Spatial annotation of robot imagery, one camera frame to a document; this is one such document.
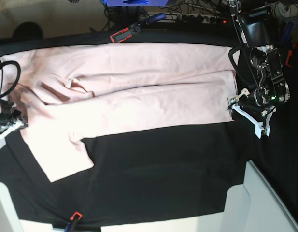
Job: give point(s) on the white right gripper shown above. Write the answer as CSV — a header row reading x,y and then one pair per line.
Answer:
x,y
10,122

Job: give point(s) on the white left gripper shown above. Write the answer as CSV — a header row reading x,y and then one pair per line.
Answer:
x,y
255,108

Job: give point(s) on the pink T-shirt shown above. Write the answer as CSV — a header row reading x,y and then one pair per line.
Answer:
x,y
75,92

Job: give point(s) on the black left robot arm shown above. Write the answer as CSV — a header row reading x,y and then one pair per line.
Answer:
x,y
251,20

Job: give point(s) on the black table cloth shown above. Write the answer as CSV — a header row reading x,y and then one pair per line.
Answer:
x,y
160,174

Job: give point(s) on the white box left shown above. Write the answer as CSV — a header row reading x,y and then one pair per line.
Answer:
x,y
9,221

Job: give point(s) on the white box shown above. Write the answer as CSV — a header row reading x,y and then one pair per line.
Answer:
x,y
9,221
254,206

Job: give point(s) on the orange black clamp right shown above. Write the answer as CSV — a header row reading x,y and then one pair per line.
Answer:
x,y
287,41

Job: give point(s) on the orange black clamp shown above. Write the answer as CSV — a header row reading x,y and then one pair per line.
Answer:
x,y
287,41
135,28

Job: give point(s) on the white box right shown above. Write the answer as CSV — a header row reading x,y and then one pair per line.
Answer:
x,y
254,206

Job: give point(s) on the black power strip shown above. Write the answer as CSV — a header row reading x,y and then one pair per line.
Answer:
x,y
194,18

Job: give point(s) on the blue clamp bottom edge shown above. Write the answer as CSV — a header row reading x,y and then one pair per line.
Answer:
x,y
74,219

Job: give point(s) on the orange black clamp top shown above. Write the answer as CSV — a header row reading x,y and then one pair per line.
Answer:
x,y
135,28

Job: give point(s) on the blue plastic box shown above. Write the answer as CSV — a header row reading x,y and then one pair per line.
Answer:
x,y
117,3

